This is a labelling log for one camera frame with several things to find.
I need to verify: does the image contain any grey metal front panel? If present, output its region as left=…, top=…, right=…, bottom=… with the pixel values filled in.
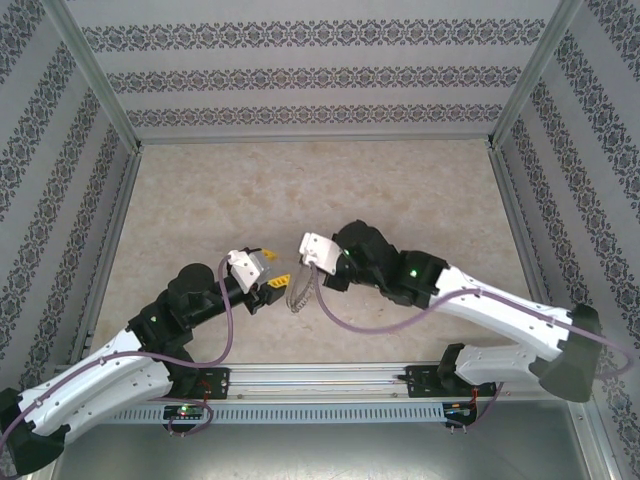
left=49, top=422, right=609, bottom=480

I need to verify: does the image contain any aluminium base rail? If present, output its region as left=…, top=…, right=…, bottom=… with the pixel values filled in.
left=227, top=367, right=411, bottom=399

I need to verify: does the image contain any grey slotted cable duct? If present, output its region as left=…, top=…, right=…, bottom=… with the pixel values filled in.
left=74, top=402, right=451, bottom=426

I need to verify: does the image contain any aluminium frame post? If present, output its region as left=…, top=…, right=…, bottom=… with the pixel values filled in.
left=39, top=0, right=146, bottom=154
left=487, top=0, right=584, bottom=151

